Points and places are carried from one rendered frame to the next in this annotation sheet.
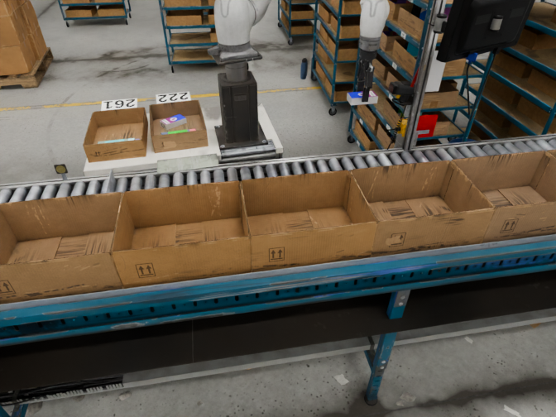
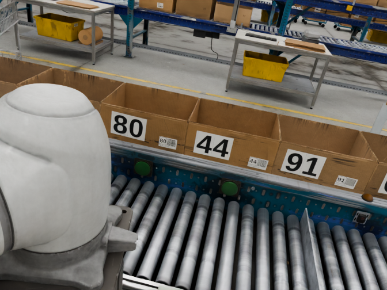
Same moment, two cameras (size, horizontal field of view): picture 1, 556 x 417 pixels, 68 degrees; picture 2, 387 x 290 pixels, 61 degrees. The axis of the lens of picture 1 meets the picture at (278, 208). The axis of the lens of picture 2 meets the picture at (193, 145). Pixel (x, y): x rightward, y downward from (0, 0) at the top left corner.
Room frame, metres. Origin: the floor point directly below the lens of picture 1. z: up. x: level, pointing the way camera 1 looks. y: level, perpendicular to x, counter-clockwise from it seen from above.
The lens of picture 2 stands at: (2.36, 0.51, 1.65)
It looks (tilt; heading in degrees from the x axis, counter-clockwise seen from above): 30 degrees down; 196
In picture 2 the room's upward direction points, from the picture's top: 9 degrees clockwise
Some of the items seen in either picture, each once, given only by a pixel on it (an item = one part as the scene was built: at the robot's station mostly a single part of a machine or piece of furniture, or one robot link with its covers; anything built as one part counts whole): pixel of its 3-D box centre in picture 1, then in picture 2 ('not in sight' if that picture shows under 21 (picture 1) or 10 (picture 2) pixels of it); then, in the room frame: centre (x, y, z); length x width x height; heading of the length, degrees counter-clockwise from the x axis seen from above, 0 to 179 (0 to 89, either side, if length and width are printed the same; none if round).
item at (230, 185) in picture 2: not in sight; (229, 189); (1.20, 0.37, 0.81); 0.07 x 0.01 x 0.07; 100
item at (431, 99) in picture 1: (420, 88); not in sight; (2.60, -0.93, 0.79); 0.40 x 0.30 x 0.10; 11
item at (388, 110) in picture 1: (414, 116); not in sight; (2.60, -0.94, 0.59); 0.40 x 0.30 x 0.10; 8
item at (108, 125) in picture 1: (118, 133); not in sight; (1.96, 0.85, 0.80); 0.38 x 0.28 x 0.10; 12
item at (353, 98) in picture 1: (361, 98); not in sight; (1.87, -0.40, 1.04); 0.13 x 0.07 x 0.04; 100
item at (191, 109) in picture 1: (177, 124); not in sight; (2.06, 0.55, 0.80); 0.38 x 0.28 x 0.10; 15
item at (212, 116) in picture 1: (184, 134); not in sight; (2.07, 0.52, 0.74); 1.00 x 0.58 x 0.03; 103
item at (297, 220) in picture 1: (304, 219); (152, 116); (1.06, -0.09, 0.96); 0.39 x 0.29 x 0.17; 100
